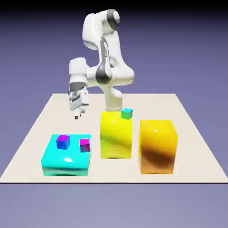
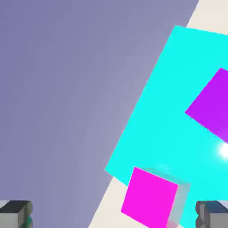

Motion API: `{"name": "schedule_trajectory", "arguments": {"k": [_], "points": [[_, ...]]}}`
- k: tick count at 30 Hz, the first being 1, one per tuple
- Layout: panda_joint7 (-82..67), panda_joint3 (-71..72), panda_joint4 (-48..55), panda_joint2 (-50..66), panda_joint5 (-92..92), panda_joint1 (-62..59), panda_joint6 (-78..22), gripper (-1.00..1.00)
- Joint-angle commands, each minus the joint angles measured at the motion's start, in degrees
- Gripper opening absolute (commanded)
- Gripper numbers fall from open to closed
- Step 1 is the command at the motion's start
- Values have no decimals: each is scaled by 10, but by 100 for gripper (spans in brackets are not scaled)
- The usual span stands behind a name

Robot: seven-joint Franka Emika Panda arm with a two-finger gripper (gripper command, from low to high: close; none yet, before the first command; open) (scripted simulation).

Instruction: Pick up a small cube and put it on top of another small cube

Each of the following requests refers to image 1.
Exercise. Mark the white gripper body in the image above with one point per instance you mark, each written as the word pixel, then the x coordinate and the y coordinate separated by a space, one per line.
pixel 78 101

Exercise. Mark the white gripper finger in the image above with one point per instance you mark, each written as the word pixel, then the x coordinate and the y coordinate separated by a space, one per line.
pixel 76 115
pixel 82 110

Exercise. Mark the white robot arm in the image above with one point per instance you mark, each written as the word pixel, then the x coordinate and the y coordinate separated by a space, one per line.
pixel 110 53

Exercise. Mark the small purple cube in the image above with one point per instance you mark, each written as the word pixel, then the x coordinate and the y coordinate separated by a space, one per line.
pixel 63 142

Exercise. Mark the small magenta cube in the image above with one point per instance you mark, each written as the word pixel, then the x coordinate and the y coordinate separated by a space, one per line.
pixel 84 145

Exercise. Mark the small cyan cube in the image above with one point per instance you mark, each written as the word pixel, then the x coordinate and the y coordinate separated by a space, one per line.
pixel 126 113

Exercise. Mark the large yellow box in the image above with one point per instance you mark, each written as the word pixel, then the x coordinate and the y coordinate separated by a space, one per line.
pixel 115 137

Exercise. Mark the large cyan box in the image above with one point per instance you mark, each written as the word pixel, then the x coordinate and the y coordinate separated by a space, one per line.
pixel 65 160

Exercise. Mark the large orange box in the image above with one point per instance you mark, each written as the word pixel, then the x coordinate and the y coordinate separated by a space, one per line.
pixel 156 146

